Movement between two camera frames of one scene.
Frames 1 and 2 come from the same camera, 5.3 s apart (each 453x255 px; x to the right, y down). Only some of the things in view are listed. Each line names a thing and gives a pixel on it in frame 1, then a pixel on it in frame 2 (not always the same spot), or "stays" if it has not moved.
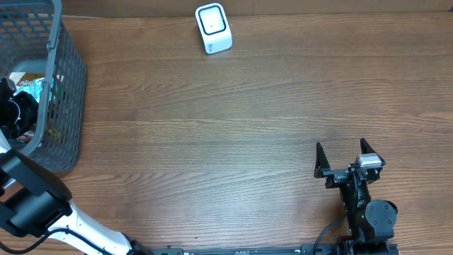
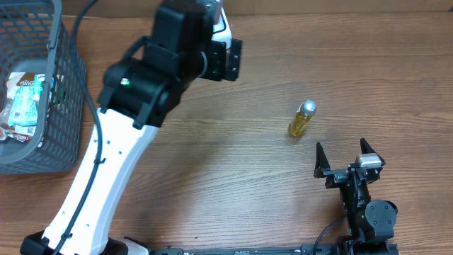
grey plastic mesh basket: [34, 39] stays
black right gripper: [344, 174] stays
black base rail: [307, 250] stays
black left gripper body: [19, 114] → [216, 69]
